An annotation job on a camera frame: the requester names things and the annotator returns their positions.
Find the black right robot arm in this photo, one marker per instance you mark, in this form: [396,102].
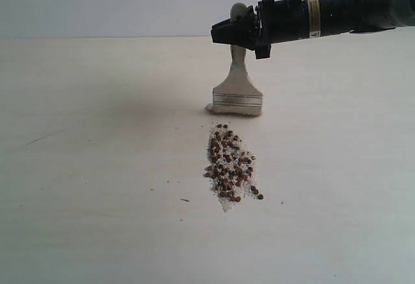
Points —
[258,27]

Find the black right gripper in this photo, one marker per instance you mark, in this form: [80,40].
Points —
[279,22]

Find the brown beans and grains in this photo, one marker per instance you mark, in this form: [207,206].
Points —
[231,168]

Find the wide wooden paint brush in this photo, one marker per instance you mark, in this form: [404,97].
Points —
[236,94]

